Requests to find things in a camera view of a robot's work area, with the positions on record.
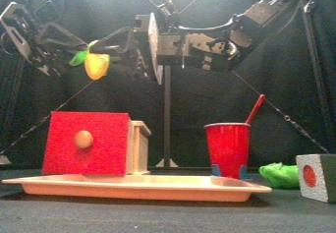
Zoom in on red plastic cup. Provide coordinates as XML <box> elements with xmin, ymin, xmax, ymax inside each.
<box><xmin>205</xmin><ymin>122</ymin><xmax>253</xmax><ymax>180</ymax></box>

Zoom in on green toy corn husk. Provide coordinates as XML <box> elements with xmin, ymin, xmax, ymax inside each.
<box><xmin>69</xmin><ymin>39</ymin><xmax>102</xmax><ymax>68</ymax></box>

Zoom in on pink plastic tray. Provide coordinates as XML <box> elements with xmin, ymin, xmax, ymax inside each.
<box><xmin>2</xmin><ymin>173</ymin><xmax>274</xmax><ymax>203</ymax></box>

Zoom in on yellow toy corn cob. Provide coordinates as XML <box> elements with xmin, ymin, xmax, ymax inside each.
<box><xmin>83</xmin><ymin>52</ymin><xmax>113</xmax><ymax>82</ymax></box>

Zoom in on red straw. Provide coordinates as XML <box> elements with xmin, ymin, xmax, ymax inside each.
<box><xmin>245</xmin><ymin>93</ymin><xmax>267</xmax><ymax>126</ymax></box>

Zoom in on thin metal frame post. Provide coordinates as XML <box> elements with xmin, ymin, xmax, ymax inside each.
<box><xmin>155</xmin><ymin>0</ymin><xmax>181</xmax><ymax>169</ymax></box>

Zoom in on light wooden drawer box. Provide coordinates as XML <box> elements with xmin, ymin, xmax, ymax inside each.
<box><xmin>126</xmin><ymin>120</ymin><xmax>154</xmax><ymax>176</ymax></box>

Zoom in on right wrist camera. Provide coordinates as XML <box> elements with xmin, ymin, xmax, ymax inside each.
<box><xmin>157</xmin><ymin>0</ymin><xmax>182</xmax><ymax>19</ymax></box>

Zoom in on crumpled green toy leaf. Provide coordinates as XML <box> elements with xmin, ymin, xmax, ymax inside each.
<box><xmin>258</xmin><ymin>161</ymin><xmax>301</xmax><ymax>190</ymax></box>

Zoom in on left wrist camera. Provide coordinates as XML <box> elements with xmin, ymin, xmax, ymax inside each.
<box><xmin>26</xmin><ymin>0</ymin><xmax>63</xmax><ymax>24</ymax></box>

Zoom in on grey block with red dot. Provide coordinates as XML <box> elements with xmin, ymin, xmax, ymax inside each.
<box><xmin>295</xmin><ymin>153</ymin><xmax>336</xmax><ymax>204</ymax></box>

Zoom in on blue cup holder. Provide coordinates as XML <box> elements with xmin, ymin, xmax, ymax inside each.
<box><xmin>210</xmin><ymin>163</ymin><xmax>255</xmax><ymax>181</ymax></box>

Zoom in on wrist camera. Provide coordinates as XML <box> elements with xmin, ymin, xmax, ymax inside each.
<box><xmin>26</xmin><ymin>0</ymin><xmax>63</xmax><ymax>24</ymax></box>
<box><xmin>157</xmin><ymin>0</ymin><xmax>182</xmax><ymax>19</ymax></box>

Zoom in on red drawer with wooden knob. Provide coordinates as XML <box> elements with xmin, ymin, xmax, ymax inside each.
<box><xmin>42</xmin><ymin>110</ymin><xmax>133</xmax><ymax>176</ymax></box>

